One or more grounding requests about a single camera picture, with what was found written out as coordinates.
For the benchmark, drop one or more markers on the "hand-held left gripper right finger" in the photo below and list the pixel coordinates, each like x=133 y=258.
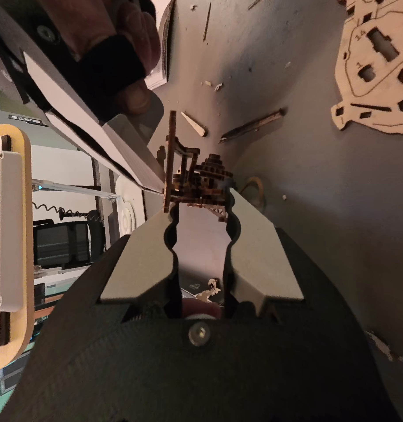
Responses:
x=267 y=263

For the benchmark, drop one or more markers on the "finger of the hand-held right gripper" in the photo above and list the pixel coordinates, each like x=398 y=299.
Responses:
x=63 y=92
x=89 y=146

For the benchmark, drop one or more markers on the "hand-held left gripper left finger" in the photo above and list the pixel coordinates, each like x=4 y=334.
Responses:
x=138 y=263

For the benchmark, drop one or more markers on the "yellow rubber band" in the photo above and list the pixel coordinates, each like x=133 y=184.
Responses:
x=261 y=189

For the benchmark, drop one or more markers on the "wooden model frame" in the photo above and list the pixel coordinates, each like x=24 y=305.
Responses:
x=185 y=184

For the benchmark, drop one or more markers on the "wooden body plate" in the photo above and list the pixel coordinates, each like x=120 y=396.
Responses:
x=379 y=82

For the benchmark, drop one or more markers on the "black model kit box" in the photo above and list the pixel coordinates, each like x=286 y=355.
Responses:
x=194 y=286

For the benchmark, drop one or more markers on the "person's right hand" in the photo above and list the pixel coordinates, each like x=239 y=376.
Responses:
x=89 y=19

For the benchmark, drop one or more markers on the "pointed wooden stick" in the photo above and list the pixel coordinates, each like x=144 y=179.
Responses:
x=194 y=124

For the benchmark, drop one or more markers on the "folded instruction booklet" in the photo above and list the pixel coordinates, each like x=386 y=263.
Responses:
x=165 y=39

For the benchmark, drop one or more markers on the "white document stand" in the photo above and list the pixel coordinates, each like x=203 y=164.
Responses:
x=10 y=230

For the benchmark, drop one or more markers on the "dark wooden strip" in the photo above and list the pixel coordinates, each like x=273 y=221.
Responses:
x=251 y=127

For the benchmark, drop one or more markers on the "pale wooden offcut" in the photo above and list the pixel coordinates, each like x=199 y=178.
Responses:
x=382 y=346

